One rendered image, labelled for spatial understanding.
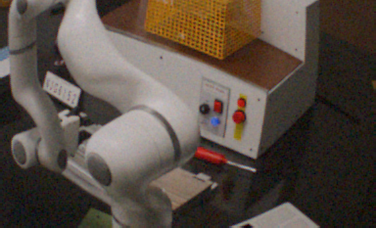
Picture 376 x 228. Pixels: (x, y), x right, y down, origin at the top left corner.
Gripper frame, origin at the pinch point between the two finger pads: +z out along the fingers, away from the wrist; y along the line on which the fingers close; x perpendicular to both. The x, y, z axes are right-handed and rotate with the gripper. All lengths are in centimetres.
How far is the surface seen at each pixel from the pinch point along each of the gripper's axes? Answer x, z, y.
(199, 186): 20.5, 20.8, 10.6
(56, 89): -34.5, 29.8, 9.6
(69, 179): -6.7, 3.6, 18.8
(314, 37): 23, 68, -21
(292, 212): 46, 28, 12
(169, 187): 15.8, 16.1, 11.7
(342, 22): 5, 143, -13
